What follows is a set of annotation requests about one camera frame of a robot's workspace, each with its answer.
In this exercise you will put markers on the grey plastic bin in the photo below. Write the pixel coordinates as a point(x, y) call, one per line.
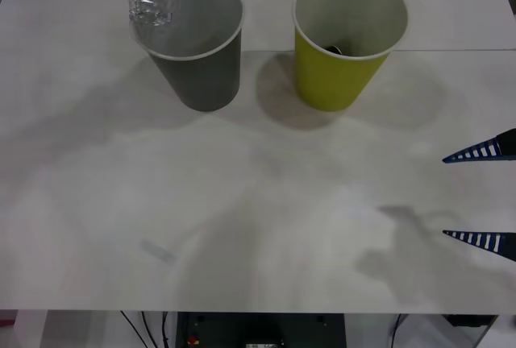
point(217, 78)

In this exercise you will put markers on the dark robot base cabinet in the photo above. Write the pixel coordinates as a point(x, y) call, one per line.
point(262, 328)

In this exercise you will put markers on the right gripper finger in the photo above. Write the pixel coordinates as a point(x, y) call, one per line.
point(508, 243)
point(506, 146)

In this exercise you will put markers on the yellow-green plastic bin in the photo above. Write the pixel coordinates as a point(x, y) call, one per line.
point(330, 82)

